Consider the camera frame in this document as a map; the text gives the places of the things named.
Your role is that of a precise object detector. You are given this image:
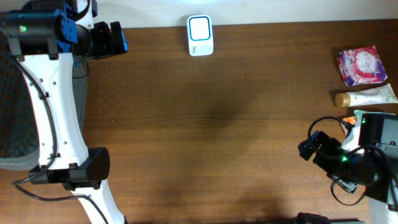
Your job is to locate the teal snack bag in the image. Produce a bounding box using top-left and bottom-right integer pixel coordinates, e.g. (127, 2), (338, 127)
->
(341, 110), (367, 151)

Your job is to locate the orange tissue packet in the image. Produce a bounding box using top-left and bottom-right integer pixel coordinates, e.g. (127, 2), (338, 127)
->
(341, 116), (358, 127)

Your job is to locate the white cream tube gold cap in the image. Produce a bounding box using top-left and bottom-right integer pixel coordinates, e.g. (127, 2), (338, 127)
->
(335, 84), (397, 108)

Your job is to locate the purple tissue pack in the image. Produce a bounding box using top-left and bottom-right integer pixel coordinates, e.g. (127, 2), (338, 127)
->
(337, 46), (387, 86)

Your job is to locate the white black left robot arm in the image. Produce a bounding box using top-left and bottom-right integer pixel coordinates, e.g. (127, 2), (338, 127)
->
(1, 0), (128, 223)

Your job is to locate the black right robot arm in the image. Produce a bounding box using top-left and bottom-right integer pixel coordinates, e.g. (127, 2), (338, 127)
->
(298, 112), (397, 223)

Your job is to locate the white barcode scanner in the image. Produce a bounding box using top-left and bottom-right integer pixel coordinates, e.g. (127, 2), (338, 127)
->
(187, 15), (214, 57)

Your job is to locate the grey plastic mesh basket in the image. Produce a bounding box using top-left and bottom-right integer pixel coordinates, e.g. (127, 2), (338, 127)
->
(1, 39), (88, 170)

